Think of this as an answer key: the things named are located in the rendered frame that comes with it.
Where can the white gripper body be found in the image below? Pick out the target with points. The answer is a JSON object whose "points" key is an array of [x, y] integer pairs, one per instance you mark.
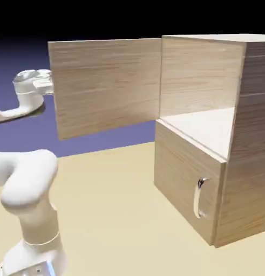
{"points": [[45, 84]]}

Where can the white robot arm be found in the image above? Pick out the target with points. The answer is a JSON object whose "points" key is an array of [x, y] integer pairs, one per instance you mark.
{"points": [[28, 183]]}

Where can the light wood cabinet door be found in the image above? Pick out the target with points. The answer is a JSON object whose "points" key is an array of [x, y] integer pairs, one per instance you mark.
{"points": [[106, 86]]}

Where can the light wood cabinet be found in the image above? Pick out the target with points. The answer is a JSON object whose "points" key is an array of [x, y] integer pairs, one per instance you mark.
{"points": [[248, 151]]}

